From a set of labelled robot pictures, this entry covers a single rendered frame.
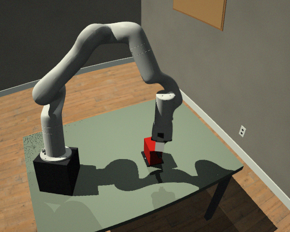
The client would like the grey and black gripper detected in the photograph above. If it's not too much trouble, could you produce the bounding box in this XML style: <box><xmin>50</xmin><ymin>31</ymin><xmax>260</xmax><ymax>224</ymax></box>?
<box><xmin>151</xmin><ymin>121</ymin><xmax>173</xmax><ymax>143</ymax></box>

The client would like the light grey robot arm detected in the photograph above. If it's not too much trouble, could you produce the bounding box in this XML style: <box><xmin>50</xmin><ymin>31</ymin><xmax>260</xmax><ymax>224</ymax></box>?
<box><xmin>32</xmin><ymin>22</ymin><xmax>183</xmax><ymax>162</ymax></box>

